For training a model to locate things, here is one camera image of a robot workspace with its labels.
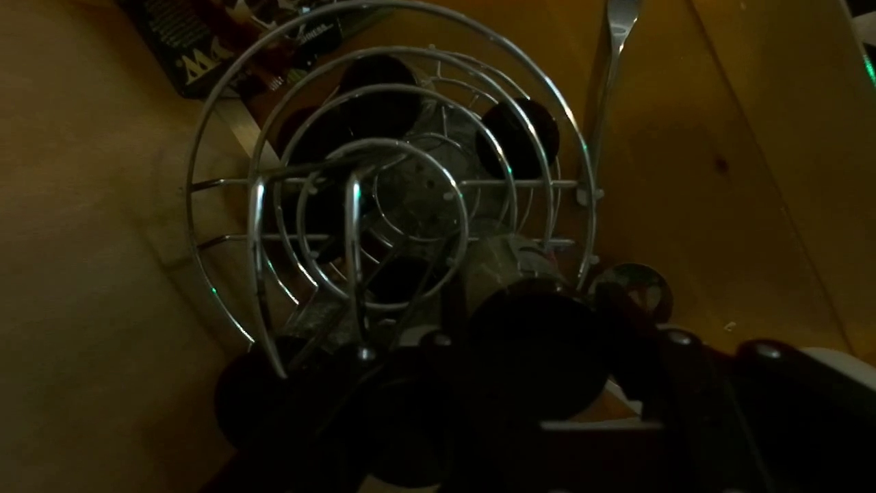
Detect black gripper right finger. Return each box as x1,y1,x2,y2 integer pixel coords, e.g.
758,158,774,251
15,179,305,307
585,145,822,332
651,325,876,493

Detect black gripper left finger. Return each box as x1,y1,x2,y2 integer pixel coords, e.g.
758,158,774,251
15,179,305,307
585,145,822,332
346,328,477,493

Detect brown paper bag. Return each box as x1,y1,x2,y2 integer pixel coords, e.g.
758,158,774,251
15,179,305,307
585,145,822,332
119,0,368,98

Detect chrome wire spice rack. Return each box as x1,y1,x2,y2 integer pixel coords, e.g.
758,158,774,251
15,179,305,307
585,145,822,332
184,0,606,381

